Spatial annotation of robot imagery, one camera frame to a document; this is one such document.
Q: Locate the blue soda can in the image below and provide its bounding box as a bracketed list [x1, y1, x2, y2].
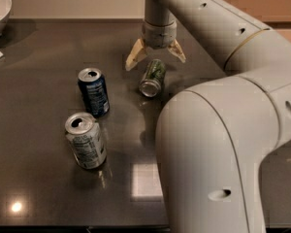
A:
[78, 67, 110, 117]

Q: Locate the green soda can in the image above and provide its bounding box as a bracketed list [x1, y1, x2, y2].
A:
[139, 59, 166, 97]

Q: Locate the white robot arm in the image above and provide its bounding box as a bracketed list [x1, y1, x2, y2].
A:
[126, 0, 291, 233]

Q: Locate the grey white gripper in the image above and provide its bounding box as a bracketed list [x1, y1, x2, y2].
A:
[125, 21, 186, 71]

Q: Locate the silver white soda can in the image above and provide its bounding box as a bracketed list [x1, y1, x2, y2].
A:
[65, 112, 107, 170]

